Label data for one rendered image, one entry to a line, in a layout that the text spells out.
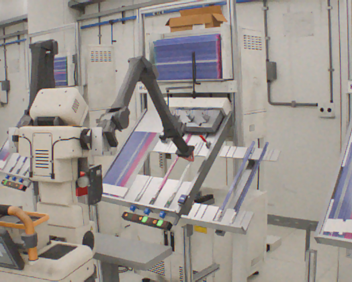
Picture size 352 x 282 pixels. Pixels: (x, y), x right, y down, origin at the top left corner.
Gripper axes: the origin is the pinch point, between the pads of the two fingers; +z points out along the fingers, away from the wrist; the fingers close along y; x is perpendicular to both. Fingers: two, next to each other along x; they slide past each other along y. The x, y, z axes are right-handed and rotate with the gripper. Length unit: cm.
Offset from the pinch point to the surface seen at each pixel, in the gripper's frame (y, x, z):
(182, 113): 20.5, -29.7, -5.0
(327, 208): -87, 19, -1
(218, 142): -9.9, -14.7, 1.8
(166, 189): 6.5, 20.3, 0.9
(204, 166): -10.0, 3.1, 0.7
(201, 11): 40, -114, -23
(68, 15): 306, -200, 5
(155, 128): 41.0, -21.5, 1.2
